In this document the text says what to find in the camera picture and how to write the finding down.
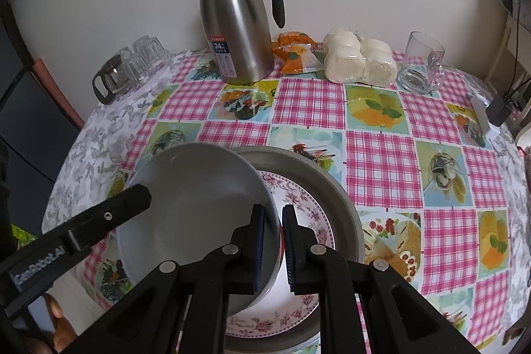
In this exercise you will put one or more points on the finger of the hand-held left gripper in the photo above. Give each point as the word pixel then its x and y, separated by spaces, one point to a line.
pixel 120 209

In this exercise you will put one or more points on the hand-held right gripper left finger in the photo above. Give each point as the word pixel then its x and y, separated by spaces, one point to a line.
pixel 258 250

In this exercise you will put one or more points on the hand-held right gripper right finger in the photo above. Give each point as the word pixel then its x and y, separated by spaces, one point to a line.
pixel 288 250

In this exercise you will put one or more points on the round floral rim plate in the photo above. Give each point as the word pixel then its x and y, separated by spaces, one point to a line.
pixel 307 213

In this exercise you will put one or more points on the floral bowl grey inside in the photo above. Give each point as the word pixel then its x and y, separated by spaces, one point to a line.
pixel 199 213

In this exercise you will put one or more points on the stainless steel basin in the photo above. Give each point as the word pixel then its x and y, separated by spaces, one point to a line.
pixel 327 188

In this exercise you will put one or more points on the person's left hand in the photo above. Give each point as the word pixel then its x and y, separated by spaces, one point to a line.
pixel 58 321

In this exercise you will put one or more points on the green printed bag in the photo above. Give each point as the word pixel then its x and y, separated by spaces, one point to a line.
pixel 23 238

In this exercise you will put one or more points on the grey floral table cloth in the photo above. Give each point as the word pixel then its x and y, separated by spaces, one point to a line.
pixel 95 155

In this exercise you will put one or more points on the dark cabinet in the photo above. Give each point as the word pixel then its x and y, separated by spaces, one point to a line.
pixel 33 130

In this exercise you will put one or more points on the clear glass tumbler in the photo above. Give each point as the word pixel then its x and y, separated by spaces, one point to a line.
pixel 151 53
pixel 139 70

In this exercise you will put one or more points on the orange snack packet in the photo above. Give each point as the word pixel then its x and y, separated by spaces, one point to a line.
pixel 300 61
pixel 292 39

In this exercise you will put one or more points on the bag of steamed buns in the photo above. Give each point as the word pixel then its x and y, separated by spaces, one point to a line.
pixel 359 57

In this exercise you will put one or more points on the stainless steel thermos jug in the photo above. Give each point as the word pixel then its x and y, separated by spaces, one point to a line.
pixel 236 39

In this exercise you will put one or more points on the clear glass mug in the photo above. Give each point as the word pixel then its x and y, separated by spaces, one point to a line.
pixel 421 63

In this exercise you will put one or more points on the white power strip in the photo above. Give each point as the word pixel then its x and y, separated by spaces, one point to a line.
pixel 481 113

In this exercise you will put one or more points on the black charger plug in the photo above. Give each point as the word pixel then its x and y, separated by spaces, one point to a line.
pixel 500 111

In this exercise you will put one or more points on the cream wooden chair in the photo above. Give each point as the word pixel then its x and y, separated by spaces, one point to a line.
pixel 504 47

